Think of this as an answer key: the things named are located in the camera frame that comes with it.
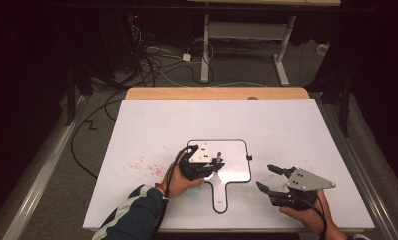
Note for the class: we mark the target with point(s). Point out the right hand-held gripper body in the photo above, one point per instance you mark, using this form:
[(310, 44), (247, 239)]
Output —
[(303, 181)]

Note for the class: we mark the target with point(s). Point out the aluminium floor rail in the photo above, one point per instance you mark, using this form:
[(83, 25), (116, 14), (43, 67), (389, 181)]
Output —
[(37, 180), (360, 160)]

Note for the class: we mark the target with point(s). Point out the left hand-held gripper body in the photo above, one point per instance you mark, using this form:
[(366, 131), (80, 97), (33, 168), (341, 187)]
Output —
[(197, 163)]

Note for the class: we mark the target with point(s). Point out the person's left hand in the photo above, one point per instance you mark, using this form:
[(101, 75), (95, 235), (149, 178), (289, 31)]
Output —
[(178, 183)]

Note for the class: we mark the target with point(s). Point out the black metal stand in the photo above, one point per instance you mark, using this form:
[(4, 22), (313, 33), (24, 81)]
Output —
[(69, 100), (345, 113)]

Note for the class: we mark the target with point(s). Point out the white power adapter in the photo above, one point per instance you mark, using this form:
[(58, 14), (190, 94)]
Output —
[(186, 57)]

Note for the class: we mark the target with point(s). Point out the wooden table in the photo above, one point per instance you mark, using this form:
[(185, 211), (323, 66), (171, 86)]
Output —
[(203, 93)]

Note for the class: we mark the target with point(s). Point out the white metal frame desk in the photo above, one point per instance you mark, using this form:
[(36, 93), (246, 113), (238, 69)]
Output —
[(247, 30)]

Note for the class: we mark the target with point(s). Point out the white floor box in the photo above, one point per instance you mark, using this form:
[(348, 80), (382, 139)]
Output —
[(322, 49)]

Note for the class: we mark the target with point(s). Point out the white paddle whiteboard black rim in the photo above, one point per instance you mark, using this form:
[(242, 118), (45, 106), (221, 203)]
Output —
[(233, 166)]

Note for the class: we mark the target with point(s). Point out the dark table grommet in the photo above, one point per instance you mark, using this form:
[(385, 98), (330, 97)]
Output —
[(252, 98)]

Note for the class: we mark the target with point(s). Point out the dark device with red lights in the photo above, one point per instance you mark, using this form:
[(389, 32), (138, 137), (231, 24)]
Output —
[(135, 20)]

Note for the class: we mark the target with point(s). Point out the person's right hand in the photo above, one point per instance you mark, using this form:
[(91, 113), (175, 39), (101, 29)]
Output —
[(310, 218)]

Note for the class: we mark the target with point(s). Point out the white table sheet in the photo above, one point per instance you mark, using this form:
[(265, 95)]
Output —
[(270, 126)]

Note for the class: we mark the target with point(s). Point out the white marker pen red cap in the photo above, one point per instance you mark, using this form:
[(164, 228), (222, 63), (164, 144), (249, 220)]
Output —
[(218, 156)]

